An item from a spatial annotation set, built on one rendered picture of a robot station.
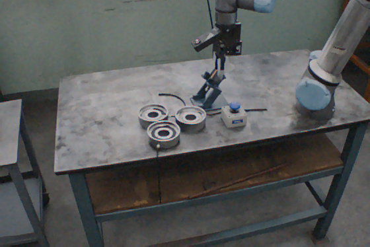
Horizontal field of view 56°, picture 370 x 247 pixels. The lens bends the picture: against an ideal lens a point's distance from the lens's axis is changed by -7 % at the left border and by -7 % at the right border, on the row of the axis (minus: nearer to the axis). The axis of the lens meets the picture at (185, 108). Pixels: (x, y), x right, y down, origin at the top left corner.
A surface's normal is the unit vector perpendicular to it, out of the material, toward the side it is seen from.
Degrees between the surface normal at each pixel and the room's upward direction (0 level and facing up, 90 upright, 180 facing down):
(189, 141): 0
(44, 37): 90
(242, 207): 0
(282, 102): 0
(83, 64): 90
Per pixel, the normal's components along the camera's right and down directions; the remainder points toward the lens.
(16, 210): 0.00, -0.82
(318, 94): -0.52, 0.58
